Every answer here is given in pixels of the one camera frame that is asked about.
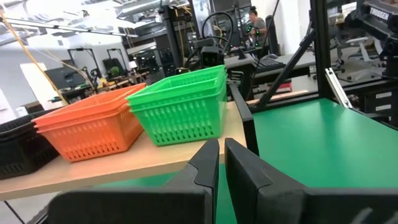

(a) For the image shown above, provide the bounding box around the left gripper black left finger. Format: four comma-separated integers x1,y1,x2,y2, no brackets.
46,138,220,224

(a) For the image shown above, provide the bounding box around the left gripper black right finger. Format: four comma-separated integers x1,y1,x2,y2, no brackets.
223,138,398,224

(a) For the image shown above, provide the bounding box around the green plastic basket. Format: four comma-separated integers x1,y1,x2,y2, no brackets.
126,64,227,103
129,82,228,147
127,73,228,110

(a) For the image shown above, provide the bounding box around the orange plastic basket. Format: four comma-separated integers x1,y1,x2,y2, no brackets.
34,93,139,133
36,102,144,163
32,82,147,127

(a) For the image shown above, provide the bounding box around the black plastic basket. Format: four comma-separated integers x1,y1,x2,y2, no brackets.
0,113,59,141
0,108,58,134
0,124,60,180

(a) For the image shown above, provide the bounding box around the green table mat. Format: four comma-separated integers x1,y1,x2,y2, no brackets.
93,98,398,224

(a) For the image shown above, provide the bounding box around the black keyboard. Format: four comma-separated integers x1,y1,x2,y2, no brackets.
253,57,286,74

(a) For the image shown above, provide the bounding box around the grey desk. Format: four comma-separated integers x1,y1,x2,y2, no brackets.
223,51,315,94

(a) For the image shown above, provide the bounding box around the black drawer unit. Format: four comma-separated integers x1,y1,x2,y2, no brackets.
357,86,398,119

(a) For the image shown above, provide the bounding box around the person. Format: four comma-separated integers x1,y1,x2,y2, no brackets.
247,5,268,47

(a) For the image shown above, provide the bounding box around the black monitor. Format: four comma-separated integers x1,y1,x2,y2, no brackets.
45,60,86,90

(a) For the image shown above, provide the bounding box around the white office chair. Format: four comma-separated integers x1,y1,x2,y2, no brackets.
344,36,385,82

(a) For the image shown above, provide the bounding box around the wooden shelf with black frame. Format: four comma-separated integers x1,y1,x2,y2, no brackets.
0,81,261,202

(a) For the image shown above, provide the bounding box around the silver mounting bracket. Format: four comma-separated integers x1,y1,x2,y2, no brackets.
325,67,354,110

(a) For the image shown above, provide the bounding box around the black aluminium table frame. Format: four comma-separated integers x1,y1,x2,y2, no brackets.
248,0,398,128

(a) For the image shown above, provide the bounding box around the yellow cable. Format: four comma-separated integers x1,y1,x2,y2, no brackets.
0,11,68,106

